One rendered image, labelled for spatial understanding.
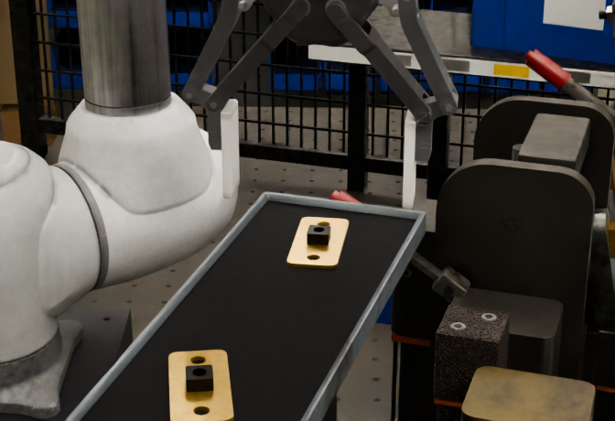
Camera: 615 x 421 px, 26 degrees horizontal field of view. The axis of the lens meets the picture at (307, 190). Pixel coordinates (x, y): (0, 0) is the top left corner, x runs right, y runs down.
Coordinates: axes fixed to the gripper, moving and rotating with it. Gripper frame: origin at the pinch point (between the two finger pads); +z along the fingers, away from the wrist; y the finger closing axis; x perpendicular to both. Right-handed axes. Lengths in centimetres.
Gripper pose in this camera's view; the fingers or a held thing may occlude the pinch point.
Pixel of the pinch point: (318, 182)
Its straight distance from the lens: 100.8
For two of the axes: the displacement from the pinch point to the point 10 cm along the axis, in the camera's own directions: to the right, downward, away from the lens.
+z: 0.0, 9.2, 4.0
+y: 9.9, 0.6, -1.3
